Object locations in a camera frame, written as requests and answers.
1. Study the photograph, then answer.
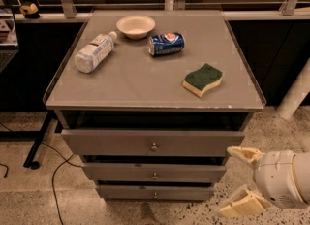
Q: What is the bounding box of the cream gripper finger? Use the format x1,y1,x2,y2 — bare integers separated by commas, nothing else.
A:
227,146,264,170
218,185,270,218

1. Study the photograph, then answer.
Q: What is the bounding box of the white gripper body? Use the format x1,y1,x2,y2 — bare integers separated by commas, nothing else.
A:
253,150,306,209

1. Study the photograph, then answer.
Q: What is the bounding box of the grey drawer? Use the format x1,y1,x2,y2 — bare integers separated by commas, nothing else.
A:
61,129,244,157
82,163,226,183
96,185,214,201

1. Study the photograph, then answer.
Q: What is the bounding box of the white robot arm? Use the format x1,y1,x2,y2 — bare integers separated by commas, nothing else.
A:
219,146,310,218

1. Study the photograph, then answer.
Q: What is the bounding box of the grey drawer cabinet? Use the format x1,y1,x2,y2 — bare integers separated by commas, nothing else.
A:
45,11,265,188

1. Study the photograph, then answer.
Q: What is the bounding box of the grey bottom drawer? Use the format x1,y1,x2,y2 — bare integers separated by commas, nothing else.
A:
96,185,214,201

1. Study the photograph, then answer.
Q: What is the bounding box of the grey top drawer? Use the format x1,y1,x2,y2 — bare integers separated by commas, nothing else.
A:
61,129,244,157

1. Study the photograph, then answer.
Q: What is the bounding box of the green yellow sponge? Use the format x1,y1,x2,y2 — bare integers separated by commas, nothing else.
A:
182,64,223,98

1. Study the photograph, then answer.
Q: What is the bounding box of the blue pepsi can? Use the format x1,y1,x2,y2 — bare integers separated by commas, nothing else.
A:
148,32,185,56

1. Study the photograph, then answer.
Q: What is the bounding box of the white paper bowl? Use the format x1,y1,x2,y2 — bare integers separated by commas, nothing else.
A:
116,16,155,40

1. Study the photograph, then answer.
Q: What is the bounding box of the clear plastic water bottle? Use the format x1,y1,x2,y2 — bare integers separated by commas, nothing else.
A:
75,31,117,74

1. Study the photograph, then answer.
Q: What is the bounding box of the black desk leg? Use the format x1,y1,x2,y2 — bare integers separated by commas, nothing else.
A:
0,112,54,170

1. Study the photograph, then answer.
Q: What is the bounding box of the small yellow black toy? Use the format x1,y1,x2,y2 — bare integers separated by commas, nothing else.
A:
19,2,40,18

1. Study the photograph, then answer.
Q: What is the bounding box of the white cylindrical post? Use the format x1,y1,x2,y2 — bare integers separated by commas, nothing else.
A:
276,58,310,120

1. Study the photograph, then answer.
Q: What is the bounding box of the black floor cable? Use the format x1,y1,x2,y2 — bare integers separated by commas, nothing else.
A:
0,121,81,225

